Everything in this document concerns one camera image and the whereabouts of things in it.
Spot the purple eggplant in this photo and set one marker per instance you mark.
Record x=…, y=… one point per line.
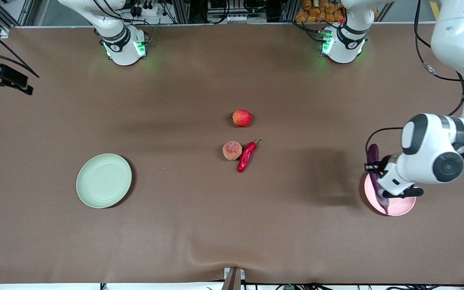
x=373, y=155

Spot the red chili pepper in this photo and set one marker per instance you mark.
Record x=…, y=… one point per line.
x=246, y=157

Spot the red apple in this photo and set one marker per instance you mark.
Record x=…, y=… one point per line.
x=242, y=118

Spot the orange peach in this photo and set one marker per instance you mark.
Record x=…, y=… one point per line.
x=232, y=150

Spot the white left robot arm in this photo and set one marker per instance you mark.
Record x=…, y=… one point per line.
x=457, y=36

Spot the pink plate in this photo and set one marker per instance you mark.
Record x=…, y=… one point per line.
x=402, y=207

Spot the green plate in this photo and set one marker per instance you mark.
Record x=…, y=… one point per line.
x=104, y=181

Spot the white power strip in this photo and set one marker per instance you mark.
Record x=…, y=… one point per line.
x=148, y=11

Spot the pile of orange items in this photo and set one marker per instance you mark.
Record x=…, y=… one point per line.
x=320, y=11

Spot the metal table clamp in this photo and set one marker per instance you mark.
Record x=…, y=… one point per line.
x=234, y=278

